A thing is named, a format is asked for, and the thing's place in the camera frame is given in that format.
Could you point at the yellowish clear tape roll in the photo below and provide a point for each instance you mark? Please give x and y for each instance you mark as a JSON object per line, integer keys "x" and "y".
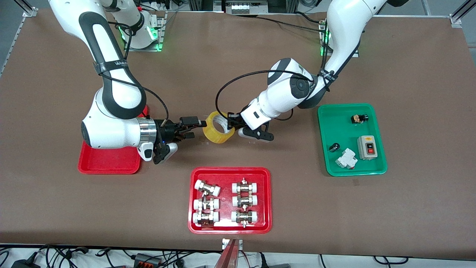
{"x": 214, "y": 137}

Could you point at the green plastic tray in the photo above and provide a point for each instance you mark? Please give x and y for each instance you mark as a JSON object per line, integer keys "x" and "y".
{"x": 334, "y": 163}

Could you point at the black power adapter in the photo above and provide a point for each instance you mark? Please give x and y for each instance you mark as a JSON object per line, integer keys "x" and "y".
{"x": 26, "y": 264}

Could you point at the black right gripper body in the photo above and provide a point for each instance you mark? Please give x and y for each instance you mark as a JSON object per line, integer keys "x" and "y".
{"x": 166, "y": 131}

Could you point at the black push-button with orange label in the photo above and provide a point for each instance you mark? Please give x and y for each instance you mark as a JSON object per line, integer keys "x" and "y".
{"x": 359, "y": 119}

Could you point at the white power strip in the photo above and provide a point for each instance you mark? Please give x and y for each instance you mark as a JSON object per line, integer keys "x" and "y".
{"x": 245, "y": 7}

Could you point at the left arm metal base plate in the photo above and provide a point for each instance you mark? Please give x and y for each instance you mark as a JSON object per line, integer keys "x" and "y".
{"x": 355, "y": 54}

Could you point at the white circuit breaker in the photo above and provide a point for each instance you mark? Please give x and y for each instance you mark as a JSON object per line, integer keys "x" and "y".
{"x": 346, "y": 160}

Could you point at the aluminium frame rail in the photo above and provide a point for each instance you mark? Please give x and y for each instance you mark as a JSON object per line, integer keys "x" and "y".
{"x": 26, "y": 9}
{"x": 461, "y": 15}

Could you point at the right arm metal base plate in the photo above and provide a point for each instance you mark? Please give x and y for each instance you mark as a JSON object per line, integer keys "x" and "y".
{"x": 161, "y": 33}

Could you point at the grey on-off switch box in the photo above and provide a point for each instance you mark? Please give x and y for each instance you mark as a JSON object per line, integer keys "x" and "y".
{"x": 368, "y": 149}

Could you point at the white-capped metal pipe fitting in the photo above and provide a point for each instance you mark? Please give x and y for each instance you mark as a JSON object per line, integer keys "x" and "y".
{"x": 205, "y": 217}
{"x": 245, "y": 187}
{"x": 207, "y": 188}
{"x": 244, "y": 201}
{"x": 206, "y": 204}
{"x": 244, "y": 217}

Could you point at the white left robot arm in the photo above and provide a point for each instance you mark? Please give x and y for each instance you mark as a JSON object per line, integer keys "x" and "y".
{"x": 346, "y": 29}

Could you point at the black connector box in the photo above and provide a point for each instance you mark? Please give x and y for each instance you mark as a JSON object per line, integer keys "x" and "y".
{"x": 147, "y": 259}

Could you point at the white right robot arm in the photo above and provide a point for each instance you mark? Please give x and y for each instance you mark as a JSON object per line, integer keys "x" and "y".
{"x": 111, "y": 74}

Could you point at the small black round buzzer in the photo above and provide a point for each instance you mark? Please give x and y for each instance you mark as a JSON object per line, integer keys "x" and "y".
{"x": 334, "y": 147}

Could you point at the red plastic tray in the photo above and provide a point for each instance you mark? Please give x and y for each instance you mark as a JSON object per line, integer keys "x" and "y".
{"x": 108, "y": 163}

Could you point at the silver metal bracket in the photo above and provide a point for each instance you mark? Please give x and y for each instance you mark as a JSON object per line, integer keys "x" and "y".
{"x": 225, "y": 243}

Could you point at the red tray holding fittings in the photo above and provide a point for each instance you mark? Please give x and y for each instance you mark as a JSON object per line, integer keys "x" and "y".
{"x": 227, "y": 175}

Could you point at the red metal bar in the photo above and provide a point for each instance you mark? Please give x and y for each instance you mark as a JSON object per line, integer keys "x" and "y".
{"x": 228, "y": 257}

